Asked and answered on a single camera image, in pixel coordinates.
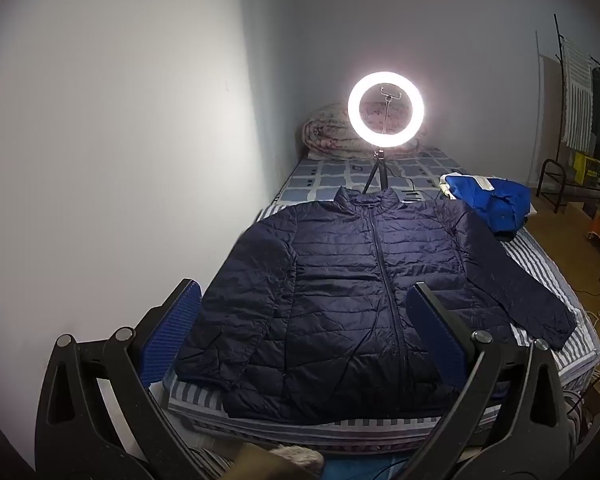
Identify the navy puffer jacket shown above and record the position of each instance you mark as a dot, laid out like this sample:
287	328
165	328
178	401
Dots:
340	280

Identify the blue and white garment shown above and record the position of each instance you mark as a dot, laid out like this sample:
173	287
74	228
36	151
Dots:
480	195

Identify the black clothes rack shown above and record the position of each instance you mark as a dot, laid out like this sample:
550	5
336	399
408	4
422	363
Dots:
561	60

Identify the hanging striped towel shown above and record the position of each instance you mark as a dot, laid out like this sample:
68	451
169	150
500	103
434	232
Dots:
577	100

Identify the blue checked bed sheet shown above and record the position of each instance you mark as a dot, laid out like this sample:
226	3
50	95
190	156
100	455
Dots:
320	175

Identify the bed with striped sheet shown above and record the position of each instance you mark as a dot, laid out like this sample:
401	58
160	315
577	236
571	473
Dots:
535	260

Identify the rolled floral quilt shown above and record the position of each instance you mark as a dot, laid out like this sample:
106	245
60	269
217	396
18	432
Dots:
325	135

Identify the tan furry cloth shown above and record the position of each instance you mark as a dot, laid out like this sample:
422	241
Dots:
290	460

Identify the black metal low rack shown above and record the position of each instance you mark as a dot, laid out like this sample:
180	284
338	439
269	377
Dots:
550	180

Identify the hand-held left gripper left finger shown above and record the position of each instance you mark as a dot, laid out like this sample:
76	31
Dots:
172	325

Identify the yellow box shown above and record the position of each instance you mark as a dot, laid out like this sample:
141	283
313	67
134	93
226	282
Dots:
587	167

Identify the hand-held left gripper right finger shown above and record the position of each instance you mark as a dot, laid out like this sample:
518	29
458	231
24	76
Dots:
437	332

